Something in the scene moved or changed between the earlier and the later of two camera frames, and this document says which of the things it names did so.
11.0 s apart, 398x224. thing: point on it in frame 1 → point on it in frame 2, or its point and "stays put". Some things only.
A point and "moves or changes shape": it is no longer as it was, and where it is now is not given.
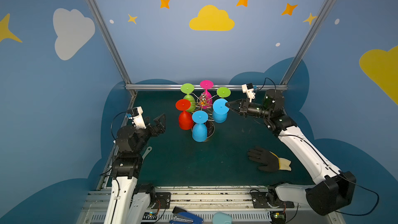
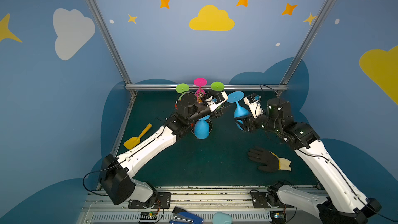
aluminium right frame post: [323, 10] stays put
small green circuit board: [150, 215] stays put
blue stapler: [181, 216] stays put
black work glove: [270, 161] stays put
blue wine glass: [220, 110] moves or changes shape
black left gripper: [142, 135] → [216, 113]
